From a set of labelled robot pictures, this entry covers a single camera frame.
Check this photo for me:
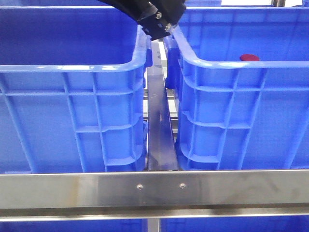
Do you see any blue plastic crate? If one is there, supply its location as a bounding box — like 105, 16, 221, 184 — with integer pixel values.
0, 6, 152, 174
164, 7, 309, 170

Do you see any lower left blue crate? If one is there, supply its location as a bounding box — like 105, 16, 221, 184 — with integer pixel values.
0, 219, 147, 232

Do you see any lower right blue crate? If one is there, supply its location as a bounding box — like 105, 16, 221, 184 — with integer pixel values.
161, 216, 309, 232

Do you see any right rail screw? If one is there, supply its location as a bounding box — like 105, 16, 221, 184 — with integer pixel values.
180, 183, 186, 189

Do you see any left rail screw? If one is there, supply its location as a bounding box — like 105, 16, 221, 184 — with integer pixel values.
137, 184, 143, 190

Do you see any right blue plastic crate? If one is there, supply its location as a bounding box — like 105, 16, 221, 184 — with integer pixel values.
164, 7, 309, 170

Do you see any steel front shelf rail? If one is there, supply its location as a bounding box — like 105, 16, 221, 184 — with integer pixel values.
0, 170, 309, 221

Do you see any steel centre divider bar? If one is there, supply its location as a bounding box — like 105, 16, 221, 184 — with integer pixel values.
147, 40, 178, 171

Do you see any rail screw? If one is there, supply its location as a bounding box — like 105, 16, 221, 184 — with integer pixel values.
137, 184, 143, 190
180, 183, 186, 189

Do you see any back left blue crate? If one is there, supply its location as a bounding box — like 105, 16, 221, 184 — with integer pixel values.
0, 0, 109, 6

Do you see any left blue plastic crate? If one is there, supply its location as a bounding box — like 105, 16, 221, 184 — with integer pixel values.
0, 6, 152, 174

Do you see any back right blue crate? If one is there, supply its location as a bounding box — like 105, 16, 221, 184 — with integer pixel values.
185, 0, 222, 7

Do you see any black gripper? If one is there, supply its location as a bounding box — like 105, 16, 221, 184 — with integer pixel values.
137, 0, 186, 41

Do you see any steel lower upright post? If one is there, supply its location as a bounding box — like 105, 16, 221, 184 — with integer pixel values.
147, 218, 161, 232

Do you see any red round button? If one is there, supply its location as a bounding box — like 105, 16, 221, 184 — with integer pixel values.
239, 54, 260, 62

